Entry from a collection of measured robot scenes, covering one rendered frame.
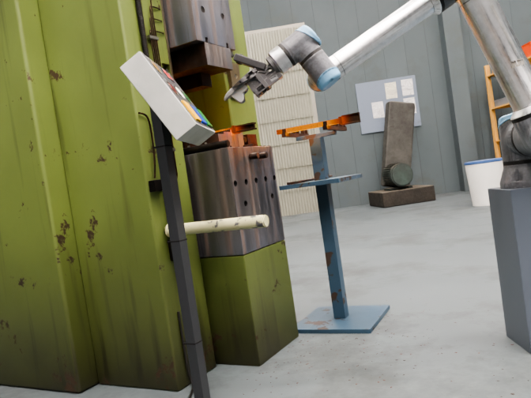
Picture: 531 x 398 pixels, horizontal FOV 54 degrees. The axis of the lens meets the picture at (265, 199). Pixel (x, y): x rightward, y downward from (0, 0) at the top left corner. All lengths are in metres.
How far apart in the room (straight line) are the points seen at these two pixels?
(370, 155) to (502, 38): 8.33
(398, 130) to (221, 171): 7.70
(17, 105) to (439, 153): 8.87
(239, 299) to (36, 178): 0.97
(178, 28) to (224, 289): 1.10
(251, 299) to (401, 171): 6.97
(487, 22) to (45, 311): 2.02
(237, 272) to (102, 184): 0.65
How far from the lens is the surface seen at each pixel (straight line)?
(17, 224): 2.47
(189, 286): 1.81
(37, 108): 2.34
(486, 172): 7.34
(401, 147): 9.71
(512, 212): 2.08
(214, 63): 2.31
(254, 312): 2.23
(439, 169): 10.46
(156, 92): 1.64
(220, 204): 2.19
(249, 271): 2.20
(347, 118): 2.47
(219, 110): 2.64
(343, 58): 1.98
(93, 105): 2.22
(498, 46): 1.97
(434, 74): 10.59
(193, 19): 2.28
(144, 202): 2.06
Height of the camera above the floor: 0.77
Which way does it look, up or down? 2 degrees down
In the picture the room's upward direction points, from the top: 8 degrees counter-clockwise
